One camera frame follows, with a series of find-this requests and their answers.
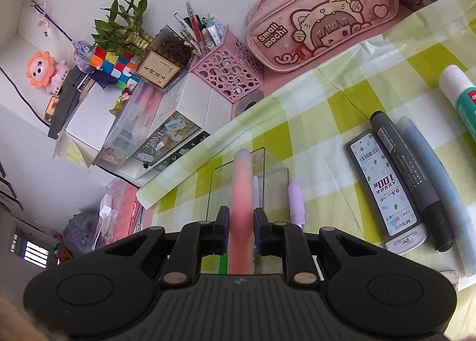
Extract pink highlighter pen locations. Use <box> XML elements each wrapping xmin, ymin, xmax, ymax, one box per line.
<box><xmin>228</xmin><ymin>148</ymin><xmax>253</xmax><ymax>275</ymax></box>

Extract lilac mechanical pencil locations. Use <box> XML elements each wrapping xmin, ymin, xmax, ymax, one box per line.
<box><xmin>287</xmin><ymin>179</ymin><xmax>306</xmax><ymax>228</ymax></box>

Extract clear plastic organizer box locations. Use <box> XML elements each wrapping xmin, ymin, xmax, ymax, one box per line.
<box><xmin>206</xmin><ymin>148</ymin><xmax>290</xmax><ymax>274</ymax></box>

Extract pencil lead refill case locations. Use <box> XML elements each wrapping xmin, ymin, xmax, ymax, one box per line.
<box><xmin>345</xmin><ymin>129</ymin><xmax>427</xmax><ymax>256</ymax></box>

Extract black grey marker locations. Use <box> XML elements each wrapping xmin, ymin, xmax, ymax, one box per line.
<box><xmin>370</xmin><ymin>110</ymin><xmax>455</xmax><ymax>252</ymax></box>

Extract blue grey marker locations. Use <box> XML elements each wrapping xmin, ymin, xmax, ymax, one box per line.
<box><xmin>396</xmin><ymin>115</ymin><xmax>475</xmax><ymax>276</ymax></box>

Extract grey white eraser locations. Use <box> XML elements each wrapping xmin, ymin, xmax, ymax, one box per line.
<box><xmin>441</xmin><ymin>269</ymin><xmax>461</xmax><ymax>292</ymax></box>

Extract white green glue stick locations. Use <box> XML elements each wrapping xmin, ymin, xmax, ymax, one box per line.
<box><xmin>439</xmin><ymin>65</ymin><xmax>476</xmax><ymax>140</ymax></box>

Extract green cap highlighter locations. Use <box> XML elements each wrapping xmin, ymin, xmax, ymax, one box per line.
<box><xmin>218</xmin><ymin>254</ymin><xmax>228</xmax><ymax>275</ymax></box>

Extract purple cartoon pen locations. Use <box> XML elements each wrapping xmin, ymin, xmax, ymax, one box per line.
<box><xmin>252</xmin><ymin>176</ymin><xmax>261</xmax><ymax>210</ymax></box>

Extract clear tray with pink books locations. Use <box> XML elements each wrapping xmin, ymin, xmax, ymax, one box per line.
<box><xmin>63</xmin><ymin>178</ymin><xmax>146</xmax><ymax>253</ymax></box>

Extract green checkered tablecloth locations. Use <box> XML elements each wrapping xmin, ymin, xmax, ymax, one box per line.
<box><xmin>137</xmin><ymin>0</ymin><xmax>475</xmax><ymax>244</ymax></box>

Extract white drawer organizer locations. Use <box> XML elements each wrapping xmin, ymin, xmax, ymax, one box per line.
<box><xmin>102</xmin><ymin>74</ymin><xmax>231</xmax><ymax>181</ymax></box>

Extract clear storage box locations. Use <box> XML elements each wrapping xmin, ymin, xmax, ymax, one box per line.
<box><xmin>98</xmin><ymin>81</ymin><xmax>162</xmax><ymax>171</ymax></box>

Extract white cardboard box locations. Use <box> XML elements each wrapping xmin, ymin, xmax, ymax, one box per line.
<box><xmin>53</xmin><ymin>83</ymin><xmax>122</xmax><ymax>168</ymax></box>

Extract pink perforated pen holder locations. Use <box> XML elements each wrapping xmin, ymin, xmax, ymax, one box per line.
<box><xmin>190</xmin><ymin>26</ymin><xmax>264</xmax><ymax>103</ymax></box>

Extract lucky bamboo plant pot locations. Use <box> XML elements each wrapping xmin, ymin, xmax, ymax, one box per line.
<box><xmin>92</xmin><ymin>0</ymin><xmax>193</xmax><ymax>89</ymax></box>

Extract rubik cube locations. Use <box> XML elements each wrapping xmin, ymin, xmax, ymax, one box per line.
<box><xmin>90</xmin><ymin>47</ymin><xmax>140</xmax><ymax>89</ymax></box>

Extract black flat box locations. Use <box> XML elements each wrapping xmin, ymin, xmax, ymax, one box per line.
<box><xmin>48</xmin><ymin>67</ymin><xmax>90</xmax><ymax>140</ymax></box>

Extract pens in holder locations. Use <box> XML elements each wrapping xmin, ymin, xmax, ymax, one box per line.
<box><xmin>173</xmin><ymin>1</ymin><xmax>224</xmax><ymax>57</ymax></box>

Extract purple tassel charm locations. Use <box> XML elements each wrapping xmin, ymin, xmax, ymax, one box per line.
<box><xmin>30</xmin><ymin>0</ymin><xmax>94</xmax><ymax>73</ymax></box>

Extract pink cartoon pencil case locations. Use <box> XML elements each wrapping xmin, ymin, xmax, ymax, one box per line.
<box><xmin>245</xmin><ymin>0</ymin><xmax>399</xmax><ymax>73</ymax></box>

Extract pink lion figurine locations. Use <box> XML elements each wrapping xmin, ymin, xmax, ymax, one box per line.
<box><xmin>26</xmin><ymin>51</ymin><xmax>71</xmax><ymax>96</ymax></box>

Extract black cable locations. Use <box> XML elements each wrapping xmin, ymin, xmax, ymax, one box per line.
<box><xmin>0</xmin><ymin>65</ymin><xmax>51</xmax><ymax>128</ymax></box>

